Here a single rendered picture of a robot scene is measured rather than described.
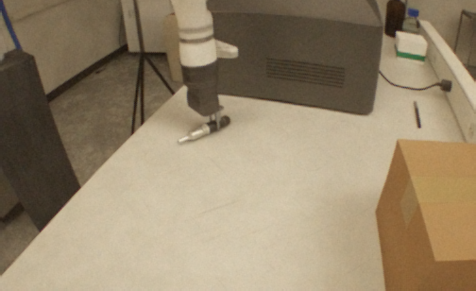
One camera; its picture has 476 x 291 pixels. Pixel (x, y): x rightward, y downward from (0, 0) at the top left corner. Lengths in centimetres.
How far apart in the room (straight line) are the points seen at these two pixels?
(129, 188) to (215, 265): 25
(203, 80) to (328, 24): 32
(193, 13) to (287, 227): 41
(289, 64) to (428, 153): 46
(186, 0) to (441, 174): 51
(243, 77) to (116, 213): 49
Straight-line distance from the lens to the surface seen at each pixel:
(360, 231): 56
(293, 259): 51
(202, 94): 68
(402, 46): 131
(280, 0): 81
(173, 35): 304
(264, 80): 86
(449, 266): 38
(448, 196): 43
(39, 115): 108
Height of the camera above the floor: 132
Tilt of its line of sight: 34 degrees down
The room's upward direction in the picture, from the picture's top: 3 degrees counter-clockwise
